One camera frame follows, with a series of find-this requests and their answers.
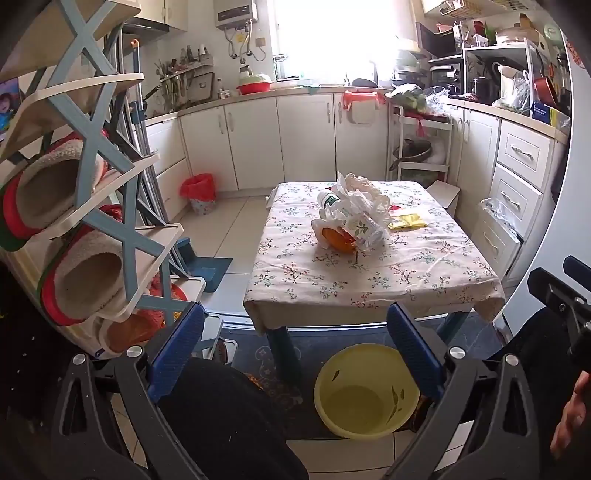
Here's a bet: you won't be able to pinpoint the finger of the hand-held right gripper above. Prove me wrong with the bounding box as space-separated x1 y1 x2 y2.
527 267 585 319
563 256 591 289

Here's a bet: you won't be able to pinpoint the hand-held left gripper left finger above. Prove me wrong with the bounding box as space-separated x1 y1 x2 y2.
50 302 208 480

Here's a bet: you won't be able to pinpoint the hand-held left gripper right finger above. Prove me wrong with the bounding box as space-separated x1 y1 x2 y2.
383 302 541 480

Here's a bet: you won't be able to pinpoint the yellow plastic basin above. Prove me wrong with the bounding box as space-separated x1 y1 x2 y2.
314 344 421 439

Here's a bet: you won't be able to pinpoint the yellow packet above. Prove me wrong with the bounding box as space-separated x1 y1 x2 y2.
388 213 428 230

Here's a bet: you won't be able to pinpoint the translucent white plastic bag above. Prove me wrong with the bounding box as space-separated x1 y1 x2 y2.
311 172 393 252

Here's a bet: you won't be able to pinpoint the plastic bottle green label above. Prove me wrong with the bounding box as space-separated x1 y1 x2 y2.
316 189 352 217

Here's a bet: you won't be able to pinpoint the person's right hand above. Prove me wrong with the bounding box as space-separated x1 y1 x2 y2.
550 369 591 457

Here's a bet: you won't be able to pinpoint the person's right leg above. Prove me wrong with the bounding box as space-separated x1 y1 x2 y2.
503 307 578 480

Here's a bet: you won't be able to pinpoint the person's leg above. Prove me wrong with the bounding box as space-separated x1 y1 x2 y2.
157 360 308 480
503 307 578 480

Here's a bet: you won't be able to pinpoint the red patterned slipper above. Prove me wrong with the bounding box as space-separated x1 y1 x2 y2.
148 281 188 324

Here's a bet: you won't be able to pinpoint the orange floral slipper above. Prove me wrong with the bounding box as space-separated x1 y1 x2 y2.
245 373 278 398
413 399 434 430

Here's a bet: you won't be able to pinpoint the table with floral tablecloth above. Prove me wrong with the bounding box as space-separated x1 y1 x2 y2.
243 181 506 335

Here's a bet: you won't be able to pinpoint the blue dustpan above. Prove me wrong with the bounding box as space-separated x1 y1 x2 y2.
173 237 234 294

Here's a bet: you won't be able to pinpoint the white refrigerator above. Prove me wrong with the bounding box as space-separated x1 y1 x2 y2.
503 0 591 352

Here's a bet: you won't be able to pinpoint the crinkled clear plastic bag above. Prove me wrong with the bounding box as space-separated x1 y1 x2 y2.
480 198 525 241

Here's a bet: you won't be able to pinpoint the person's left leg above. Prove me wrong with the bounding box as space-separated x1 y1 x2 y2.
157 360 308 480

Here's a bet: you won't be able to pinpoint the white drawer cabinet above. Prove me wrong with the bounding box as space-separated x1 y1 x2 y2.
448 104 568 282

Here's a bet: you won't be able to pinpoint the beige slipper red trim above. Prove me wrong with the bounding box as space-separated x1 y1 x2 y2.
2 138 109 252
39 228 148 326

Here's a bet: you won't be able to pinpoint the white wooden stool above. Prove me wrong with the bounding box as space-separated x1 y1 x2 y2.
427 181 460 217

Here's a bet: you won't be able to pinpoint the red-lined waste bin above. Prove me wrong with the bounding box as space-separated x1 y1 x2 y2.
180 173 218 215

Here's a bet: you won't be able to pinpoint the white trolley rack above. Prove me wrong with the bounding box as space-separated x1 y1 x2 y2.
388 104 453 185

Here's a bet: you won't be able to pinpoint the red pot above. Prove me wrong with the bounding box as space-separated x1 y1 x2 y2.
533 76 557 104

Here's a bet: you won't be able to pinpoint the black wok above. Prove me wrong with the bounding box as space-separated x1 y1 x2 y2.
390 137 432 169

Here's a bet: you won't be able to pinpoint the white jug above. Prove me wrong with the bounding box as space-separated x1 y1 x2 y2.
496 65 525 107

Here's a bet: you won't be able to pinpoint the red fridge sticker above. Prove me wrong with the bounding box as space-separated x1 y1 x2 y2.
566 37 591 70

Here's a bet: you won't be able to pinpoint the white counter shelf rack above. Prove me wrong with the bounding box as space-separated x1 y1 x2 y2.
462 39 550 108

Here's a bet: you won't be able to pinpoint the toaster oven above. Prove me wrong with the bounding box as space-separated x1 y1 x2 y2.
429 55 465 95

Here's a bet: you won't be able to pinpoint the white base cabinets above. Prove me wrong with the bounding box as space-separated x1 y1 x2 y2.
178 92 391 192

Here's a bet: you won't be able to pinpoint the green vegetables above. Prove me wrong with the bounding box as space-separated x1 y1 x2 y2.
385 83 428 112

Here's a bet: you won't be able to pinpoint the white hanging bin red bag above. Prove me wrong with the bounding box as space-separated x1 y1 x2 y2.
342 91 386 125

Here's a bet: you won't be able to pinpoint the red basin on counter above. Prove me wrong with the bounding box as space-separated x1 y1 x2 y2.
237 74 273 95

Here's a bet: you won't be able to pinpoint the colourful picture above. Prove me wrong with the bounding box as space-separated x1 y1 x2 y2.
0 78 24 139

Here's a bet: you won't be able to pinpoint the blue and white shoe rack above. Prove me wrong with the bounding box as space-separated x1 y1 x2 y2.
0 0 206 361

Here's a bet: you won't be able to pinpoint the window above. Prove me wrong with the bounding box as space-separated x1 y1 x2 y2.
272 0 416 86

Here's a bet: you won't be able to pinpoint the range hood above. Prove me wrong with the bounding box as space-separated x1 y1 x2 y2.
117 18 171 38

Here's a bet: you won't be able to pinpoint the white upper cabinet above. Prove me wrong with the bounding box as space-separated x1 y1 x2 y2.
134 0 188 33

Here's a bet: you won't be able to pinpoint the white water heater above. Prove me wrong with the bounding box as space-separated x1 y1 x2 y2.
213 0 258 31

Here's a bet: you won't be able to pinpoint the wall utensil rack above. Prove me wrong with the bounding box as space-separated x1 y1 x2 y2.
157 46 215 112

